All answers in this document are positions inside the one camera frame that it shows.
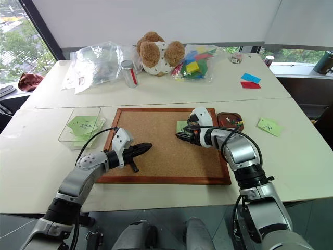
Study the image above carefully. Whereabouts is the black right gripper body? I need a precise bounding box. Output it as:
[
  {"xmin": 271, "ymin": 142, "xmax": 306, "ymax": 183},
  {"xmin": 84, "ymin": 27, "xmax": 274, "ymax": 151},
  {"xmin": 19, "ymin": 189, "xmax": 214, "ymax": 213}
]
[{"xmin": 183, "ymin": 125, "xmax": 201, "ymax": 147}]

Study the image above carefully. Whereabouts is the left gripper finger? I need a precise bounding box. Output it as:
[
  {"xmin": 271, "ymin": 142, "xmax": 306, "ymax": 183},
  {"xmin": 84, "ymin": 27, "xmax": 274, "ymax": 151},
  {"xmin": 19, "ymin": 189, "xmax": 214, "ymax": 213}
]
[
  {"xmin": 131, "ymin": 146, "xmax": 152, "ymax": 158},
  {"xmin": 129, "ymin": 142, "xmax": 153, "ymax": 154}
]

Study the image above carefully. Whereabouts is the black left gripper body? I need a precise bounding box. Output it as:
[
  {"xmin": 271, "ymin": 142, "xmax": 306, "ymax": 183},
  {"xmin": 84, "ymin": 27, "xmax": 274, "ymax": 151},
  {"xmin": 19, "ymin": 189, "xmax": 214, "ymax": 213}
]
[{"xmin": 122, "ymin": 147, "xmax": 140, "ymax": 174}]

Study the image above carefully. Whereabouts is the small green sticky note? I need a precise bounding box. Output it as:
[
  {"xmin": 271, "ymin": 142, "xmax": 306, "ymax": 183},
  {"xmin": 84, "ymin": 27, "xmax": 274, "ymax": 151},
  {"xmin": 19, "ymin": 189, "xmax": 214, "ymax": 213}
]
[{"xmin": 176, "ymin": 120, "xmax": 195, "ymax": 134}]

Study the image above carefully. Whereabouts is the brown wooden tray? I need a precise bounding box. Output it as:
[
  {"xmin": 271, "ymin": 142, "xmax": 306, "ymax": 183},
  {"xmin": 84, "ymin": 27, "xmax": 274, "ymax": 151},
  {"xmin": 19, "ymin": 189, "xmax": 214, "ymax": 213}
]
[{"xmin": 216, "ymin": 111, "xmax": 246, "ymax": 132}]

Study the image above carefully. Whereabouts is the clear plastic box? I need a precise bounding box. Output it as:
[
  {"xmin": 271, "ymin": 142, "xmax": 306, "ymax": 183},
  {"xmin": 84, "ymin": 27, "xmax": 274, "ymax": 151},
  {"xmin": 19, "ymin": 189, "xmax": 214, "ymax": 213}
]
[{"xmin": 58, "ymin": 106, "xmax": 103, "ymax": 152}]

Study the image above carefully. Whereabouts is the green note with drawing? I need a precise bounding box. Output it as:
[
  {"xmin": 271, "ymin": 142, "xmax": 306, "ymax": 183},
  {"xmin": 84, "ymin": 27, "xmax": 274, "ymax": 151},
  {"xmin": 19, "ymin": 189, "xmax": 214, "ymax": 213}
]
[{"xmin": 67, "ymin": 115, "xmax": 98, "ymax": 138}]

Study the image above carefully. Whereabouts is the red paper note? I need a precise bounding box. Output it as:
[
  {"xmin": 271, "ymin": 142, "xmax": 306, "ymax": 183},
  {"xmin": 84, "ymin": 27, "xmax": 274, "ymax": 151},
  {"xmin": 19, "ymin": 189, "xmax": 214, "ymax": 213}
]
[{"xmin": 240, "ymin": 81, "xmax": 262, "ymax": 90}]

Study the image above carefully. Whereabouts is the blue paper note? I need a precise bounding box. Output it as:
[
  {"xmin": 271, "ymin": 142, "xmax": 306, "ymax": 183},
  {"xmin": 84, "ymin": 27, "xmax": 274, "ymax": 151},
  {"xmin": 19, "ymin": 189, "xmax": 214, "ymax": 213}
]
[{"xmin": 240, "ymin": 72, "xmax": 262, "ymax": 84}]

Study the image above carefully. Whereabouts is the green note with scribble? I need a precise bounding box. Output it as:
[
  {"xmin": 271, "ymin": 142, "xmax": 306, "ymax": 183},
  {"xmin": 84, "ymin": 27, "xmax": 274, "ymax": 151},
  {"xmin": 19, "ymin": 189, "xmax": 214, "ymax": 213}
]
[{"xmin": 256, "ymin": 117, "xmax": 285, "ymax": 138}]

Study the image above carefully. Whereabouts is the wood-framed cork board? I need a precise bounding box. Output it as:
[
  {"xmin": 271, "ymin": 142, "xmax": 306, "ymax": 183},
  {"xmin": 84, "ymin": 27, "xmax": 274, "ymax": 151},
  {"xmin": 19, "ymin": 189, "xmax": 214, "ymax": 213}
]
[{"xmin": 94, "ymin": 107, "xmax": 233, "ymax": 186}]

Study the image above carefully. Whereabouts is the bag of coloured blocks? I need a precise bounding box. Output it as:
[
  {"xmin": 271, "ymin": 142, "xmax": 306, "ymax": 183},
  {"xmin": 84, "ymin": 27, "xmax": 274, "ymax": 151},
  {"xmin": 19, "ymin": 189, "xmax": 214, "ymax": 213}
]
[{"xmin": 170, "ymin": 44, "xmax": 222, "ymax": 84}]

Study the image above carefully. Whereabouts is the clear jar with silver lid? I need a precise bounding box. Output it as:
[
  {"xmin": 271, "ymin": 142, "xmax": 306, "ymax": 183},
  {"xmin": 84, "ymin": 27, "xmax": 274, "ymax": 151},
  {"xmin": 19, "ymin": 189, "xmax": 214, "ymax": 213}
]
[{"xmin": 120, "ymin": 59, "xmax": 139, "ymax": 89}]

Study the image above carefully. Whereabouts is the brown and white plush bear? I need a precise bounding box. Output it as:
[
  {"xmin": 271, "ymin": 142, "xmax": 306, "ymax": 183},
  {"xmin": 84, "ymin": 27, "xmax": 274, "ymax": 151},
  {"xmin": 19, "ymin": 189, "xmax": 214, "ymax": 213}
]
[{"xmin": 136, "ymin": 31, "xmax": 186, "ymax": 77}]

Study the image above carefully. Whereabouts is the small clear pin container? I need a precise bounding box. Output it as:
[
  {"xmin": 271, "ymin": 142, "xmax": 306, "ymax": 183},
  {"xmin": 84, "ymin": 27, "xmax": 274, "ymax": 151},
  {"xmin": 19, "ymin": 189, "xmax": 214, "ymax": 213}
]
[{"xmin": 229, "ymin": 52, "xmax": 244, "ymax": 64}]

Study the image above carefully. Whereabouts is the grey rounded shape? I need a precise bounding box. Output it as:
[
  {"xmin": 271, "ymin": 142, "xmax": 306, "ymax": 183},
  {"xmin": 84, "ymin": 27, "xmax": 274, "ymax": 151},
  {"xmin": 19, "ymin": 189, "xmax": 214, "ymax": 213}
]
[
  {"xmin": 111, "ymin": 219, "xmax": 158, "ymax": 250},
  {"xmin": 185, "ymin": 217, "xmax": 217, "ymax": 250}
]

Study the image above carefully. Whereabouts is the clear plastic bag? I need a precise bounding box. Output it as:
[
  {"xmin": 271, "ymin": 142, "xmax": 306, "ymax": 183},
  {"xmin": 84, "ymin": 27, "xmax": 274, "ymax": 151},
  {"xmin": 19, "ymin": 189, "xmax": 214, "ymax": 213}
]
[{"xmin": 60, "ymin": 41, "xmax": 143, "ymax": 95}]

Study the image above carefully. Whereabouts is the red-brown cloth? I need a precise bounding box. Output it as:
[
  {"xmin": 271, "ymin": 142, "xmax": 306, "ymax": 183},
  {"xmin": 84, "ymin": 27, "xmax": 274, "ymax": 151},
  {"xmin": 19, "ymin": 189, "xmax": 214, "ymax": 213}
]
[{"xmin": 18, "ymin": 73, "xmax": 44, "ymax": 92}]

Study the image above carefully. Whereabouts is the dark green thermos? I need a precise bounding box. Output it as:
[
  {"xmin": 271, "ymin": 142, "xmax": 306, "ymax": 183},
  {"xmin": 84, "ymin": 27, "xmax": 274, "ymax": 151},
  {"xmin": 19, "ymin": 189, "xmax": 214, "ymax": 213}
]
[{"xmin": 312, "ymin": 50, "xmax": 333, "ymax": 76}]

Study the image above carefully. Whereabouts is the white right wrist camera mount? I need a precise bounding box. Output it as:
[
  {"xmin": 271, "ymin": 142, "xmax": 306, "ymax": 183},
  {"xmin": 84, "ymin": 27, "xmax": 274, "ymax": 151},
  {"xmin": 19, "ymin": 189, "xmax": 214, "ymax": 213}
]
[{"xmin": 190, "ymin": 107, "xmax": 213, "ymax": 129}]

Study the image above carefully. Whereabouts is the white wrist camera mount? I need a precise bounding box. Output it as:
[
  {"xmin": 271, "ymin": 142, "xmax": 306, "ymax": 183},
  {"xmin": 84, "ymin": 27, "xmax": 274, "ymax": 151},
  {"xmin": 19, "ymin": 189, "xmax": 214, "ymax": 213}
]
[
  {"xmin": 190, "ymin": 107, "xmax": 213, "ymax": 129},
  {"xmin": 111, "ymin": 127, "xmax": 135, "ymax": 168}
]

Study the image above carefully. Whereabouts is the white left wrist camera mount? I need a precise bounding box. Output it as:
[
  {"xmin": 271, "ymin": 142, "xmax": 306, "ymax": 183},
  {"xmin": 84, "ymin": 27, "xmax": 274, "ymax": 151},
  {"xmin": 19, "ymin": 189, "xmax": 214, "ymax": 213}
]
[{"xmin": 111, "ymin": 127, "xmax": 135, "ymax": 168}]

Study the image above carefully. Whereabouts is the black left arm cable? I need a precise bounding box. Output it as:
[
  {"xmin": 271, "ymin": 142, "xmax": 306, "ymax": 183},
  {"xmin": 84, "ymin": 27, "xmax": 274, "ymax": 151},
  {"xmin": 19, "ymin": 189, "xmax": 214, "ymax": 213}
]
[{"xmin": 74, "ymin": 127, "xmax": 117, "ymax": 168}]

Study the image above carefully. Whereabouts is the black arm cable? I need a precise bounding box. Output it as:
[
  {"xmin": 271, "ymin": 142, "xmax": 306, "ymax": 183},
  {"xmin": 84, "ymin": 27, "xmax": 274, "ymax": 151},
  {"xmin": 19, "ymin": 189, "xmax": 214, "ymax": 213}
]
[
  {"xmin": 74, "ymin": 127, "xmax": 117, "ymax": 168},
  {"xmin": 185, "ymin": 125, "xmax": 262, "ymax": 168}
]

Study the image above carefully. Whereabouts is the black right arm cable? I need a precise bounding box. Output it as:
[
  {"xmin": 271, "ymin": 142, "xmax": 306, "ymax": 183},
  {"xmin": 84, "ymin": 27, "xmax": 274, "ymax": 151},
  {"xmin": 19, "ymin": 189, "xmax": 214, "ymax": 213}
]
[{"xmin": 185, "ymin": 125, "xmax": 262, "ymax": 168}]

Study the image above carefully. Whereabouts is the black bracket under table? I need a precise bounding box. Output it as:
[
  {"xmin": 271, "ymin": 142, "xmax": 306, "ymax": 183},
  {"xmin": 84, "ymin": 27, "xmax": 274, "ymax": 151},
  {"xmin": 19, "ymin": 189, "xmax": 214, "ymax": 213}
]
[{"xmin": 84, "ymin": 226, "xmax": 105, "ymax": 250}]

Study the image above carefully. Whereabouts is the black window frame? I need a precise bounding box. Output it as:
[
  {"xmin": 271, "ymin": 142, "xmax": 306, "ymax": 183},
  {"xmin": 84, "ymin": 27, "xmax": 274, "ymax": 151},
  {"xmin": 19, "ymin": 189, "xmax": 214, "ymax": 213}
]
[{"xmin": 19, "ymin": 0, "xmax": 66, "ymax": 62}]

